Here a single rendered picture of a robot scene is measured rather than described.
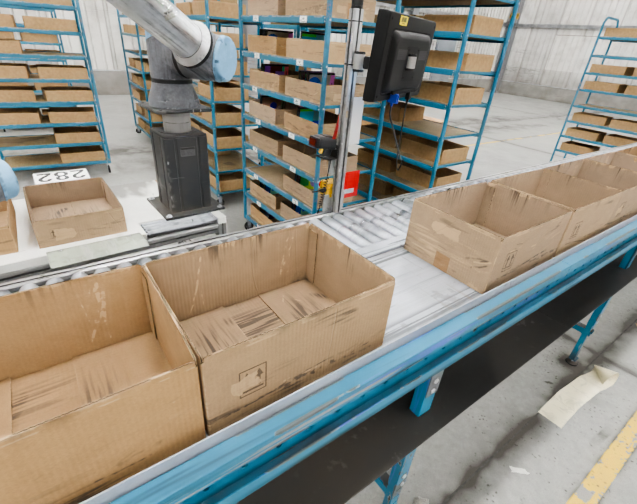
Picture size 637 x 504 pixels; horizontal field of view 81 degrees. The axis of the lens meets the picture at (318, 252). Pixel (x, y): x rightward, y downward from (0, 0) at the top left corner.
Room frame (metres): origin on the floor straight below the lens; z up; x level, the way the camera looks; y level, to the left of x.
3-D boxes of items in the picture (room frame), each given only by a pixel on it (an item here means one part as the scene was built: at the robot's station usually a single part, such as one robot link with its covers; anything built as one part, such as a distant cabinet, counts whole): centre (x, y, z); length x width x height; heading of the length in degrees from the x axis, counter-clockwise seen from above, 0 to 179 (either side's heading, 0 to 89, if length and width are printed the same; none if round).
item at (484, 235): (1.06, -0.51, 0.97); 0.39 x 0.29 x 0.17; 128
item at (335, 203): (1.64, -0.06, 1.11); 0.12 x 0.05 x 0.88; 128
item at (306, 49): (2.37, 0.04, 1.39); 0.40 x 0.30 x 0.10; 37
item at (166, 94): (1.55, 0.62, 1.22); 0.19 x 0.19 x 0.10
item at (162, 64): (1.55, 0.61, 1.36); 0.17 x 0.15 x 0.18; 69
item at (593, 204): (1.32, -0.84, 0.96); 0.39 x 0.29 x 0.17; 128
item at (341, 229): (1.37, -0.17, 0.72); 0.52 x 0.05 x 0.05; 38
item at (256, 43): (2.74, 0.34, 1.39); 0.40 x 0.30 x 0.10; 36
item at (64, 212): (1.31, 0.96, 0.80); 0.38 x 0.28 x 0.10; 40
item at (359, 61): (1.65, -0.21, 1.40); 0.28 x 0.11 x 0.11; 128
